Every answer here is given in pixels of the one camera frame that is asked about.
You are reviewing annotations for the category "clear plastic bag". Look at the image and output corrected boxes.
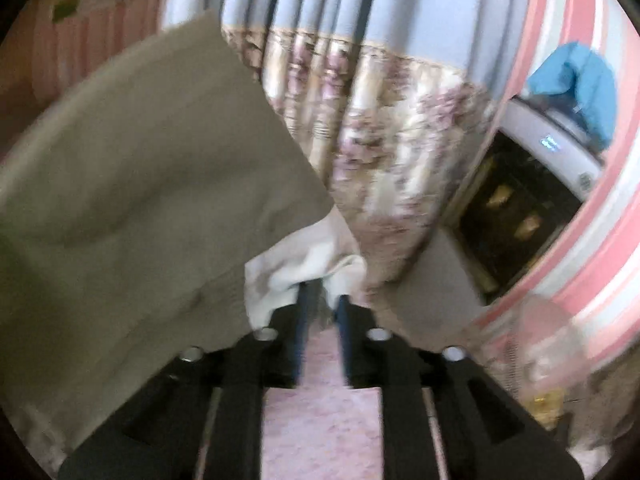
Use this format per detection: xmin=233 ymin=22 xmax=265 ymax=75
xmin=470 ymin=295 xmax=601 ymax=431

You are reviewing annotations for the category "pink bed sheet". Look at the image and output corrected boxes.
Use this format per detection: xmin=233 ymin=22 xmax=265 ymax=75
xmin=260 ymin=330 xmax=386 ymax=480

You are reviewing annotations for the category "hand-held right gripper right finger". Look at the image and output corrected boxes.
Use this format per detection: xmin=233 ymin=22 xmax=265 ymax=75
xmin=335 ymin=294 xmax=586 ymax=480

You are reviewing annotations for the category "white appliance with dark door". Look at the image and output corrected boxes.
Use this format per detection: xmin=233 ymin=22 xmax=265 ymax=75
xmin=442 ymin=97 xmax=606 ymax=306

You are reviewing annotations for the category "blue cloth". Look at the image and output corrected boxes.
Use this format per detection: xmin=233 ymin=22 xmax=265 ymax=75
xmin=527 ymin=42 xmax=617 ymax=151

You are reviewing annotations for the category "blue and floral curtain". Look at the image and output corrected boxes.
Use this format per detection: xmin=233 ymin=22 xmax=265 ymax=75
xmin=165 ymin=0 xmax=536 ymax=311

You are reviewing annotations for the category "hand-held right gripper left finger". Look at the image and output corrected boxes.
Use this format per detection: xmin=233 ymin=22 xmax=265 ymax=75
xmin=57 ymin=282 xmax=321 ymax=480

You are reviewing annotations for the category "white cloth sheet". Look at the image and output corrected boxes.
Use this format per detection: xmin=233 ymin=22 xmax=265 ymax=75
xmin=0 ymin=10 xmax=368 ymax=466

